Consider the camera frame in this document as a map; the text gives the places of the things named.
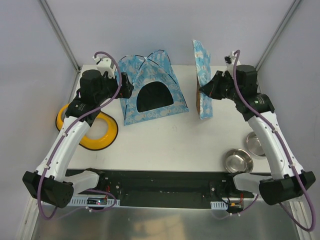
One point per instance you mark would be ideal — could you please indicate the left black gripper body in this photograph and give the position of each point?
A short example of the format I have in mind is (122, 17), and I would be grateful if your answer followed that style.
(124, 85)

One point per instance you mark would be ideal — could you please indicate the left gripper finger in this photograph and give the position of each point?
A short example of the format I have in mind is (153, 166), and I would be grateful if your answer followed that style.
(126, 85)
(125, 93)

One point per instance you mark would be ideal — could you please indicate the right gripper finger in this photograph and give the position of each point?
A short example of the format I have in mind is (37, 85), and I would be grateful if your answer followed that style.
(209, 90)
(218, 76)

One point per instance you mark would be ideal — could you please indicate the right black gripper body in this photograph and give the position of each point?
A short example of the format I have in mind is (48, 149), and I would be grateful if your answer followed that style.
(215, 85)

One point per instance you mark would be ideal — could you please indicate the blue snowman pet tent fabric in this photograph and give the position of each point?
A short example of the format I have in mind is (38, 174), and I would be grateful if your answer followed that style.
(152, 82)

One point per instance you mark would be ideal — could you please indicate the black tent pole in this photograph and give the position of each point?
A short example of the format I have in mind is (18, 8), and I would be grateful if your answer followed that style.
(162, 53)
(133, 63)

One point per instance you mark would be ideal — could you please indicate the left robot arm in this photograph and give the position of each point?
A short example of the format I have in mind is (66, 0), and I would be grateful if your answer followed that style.
(49, 183)

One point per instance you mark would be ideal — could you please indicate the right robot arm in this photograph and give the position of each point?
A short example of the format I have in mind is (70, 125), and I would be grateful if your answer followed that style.
(288, 178)

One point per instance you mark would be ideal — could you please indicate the steel pet bowl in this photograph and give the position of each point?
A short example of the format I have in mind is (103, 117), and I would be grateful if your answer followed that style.
(238, 160)
(253, 145)

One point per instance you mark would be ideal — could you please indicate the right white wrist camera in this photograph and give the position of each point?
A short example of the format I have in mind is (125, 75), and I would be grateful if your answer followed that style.
(230, 62)

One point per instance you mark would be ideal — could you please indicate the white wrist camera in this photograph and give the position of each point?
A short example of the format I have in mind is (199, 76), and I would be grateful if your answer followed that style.
(105, 66)
(230, 62)

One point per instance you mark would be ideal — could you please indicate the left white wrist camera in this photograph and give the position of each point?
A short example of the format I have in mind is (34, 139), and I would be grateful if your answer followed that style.
(105, 66)

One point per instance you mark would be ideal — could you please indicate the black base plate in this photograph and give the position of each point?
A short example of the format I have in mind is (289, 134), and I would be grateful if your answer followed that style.
(170, 189)

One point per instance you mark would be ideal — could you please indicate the right white cable duct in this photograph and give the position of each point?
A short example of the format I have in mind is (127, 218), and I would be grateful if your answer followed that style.
(219, 205)

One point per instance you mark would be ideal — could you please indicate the white cable duct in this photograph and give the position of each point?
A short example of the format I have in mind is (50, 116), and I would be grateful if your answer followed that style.
(85, 201)
(219, 205)

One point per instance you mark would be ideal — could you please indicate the left white cable duct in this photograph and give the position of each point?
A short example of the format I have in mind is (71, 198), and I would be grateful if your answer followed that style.
(85, 201)

